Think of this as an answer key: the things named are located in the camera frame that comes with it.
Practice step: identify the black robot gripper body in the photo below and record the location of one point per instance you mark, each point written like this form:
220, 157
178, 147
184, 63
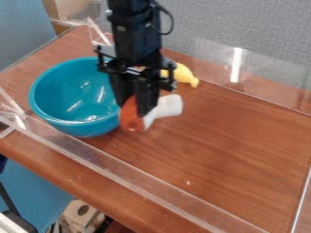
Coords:
139, 22

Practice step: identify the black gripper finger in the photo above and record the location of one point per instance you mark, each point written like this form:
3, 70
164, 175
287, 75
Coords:
145, 94
121, 83

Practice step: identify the brown and white toy mushroom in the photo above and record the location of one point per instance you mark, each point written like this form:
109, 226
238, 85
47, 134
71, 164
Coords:
170, 107

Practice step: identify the blue plastic bowl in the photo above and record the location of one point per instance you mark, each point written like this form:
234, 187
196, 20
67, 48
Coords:
72, 97

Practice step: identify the yellow toy banana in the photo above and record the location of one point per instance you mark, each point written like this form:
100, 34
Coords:
184, 76

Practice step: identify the clear acrylic front barrier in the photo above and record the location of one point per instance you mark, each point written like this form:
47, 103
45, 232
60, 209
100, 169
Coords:
178, 201

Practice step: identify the clear acrylic barrier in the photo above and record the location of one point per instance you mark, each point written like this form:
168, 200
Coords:
178, 201
271, 79

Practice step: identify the clear acrylic back barrier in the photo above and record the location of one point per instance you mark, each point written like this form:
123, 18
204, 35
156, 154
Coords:
271, 79

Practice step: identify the white perforated block below table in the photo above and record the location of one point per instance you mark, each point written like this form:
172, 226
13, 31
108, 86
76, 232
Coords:
80, 218

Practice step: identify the clear acrylic corner bracket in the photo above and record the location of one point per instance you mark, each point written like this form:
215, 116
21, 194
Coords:
99, 37

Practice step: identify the clear acrylic left bracket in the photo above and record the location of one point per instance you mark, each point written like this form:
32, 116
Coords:
12, 115

